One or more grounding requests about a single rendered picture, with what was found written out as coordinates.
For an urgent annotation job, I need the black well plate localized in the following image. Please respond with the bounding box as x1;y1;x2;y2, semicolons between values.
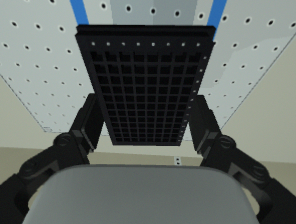
75;24;216;146

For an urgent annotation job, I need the grey perforated base plate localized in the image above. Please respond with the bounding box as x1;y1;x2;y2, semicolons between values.
0;0;296;133

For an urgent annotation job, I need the blue taped square outline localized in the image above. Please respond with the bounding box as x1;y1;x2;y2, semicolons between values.
70;0;227;41

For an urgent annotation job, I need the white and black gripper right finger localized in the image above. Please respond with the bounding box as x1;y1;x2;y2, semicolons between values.
188;95;296;224

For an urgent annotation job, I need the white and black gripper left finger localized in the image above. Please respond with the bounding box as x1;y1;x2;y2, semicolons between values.
0;93;104;224

